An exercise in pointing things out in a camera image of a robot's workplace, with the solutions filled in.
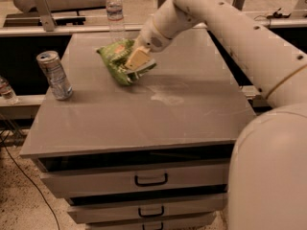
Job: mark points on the middle drawer with black handle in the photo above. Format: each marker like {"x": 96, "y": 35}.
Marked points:
{"x": 148, "y": 209}

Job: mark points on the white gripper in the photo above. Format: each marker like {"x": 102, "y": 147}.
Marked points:
{"x": 149, "y": 37}

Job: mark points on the silver redbull can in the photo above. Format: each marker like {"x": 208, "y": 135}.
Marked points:
{"x": 50, "y": 64}

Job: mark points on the green jalapeno chip bag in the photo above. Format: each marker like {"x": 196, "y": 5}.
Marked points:
{"x": 114, "y": 57}

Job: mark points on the metal railing frame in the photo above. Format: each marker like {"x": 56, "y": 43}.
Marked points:
{"x": 136, "y": 12}

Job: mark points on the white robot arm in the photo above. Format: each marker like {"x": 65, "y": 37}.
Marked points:
{"x": 267, "y": 182}

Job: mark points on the water bottle at left edge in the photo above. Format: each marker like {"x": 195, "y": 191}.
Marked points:
{"x": 7, "y": 92}

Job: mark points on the clear water bottle on table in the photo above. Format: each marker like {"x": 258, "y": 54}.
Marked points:
{"x": 115, "y": 17}

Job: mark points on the bottom drawer with black handle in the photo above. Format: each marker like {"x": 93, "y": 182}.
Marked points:
{"x": 170, "y": 223}

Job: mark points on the grey drawer cabinet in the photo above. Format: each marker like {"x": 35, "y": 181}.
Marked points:
{"x": 188, "y": 110}

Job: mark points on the top drawer with black handle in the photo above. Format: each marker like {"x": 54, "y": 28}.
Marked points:
{"x": 84, "y": 183}

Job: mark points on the drawer with black handle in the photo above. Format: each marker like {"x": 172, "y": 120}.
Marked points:
{"x": 170, "y": 223}
{"x": 84, "y": 183}
{"x": 148, "y": 209}

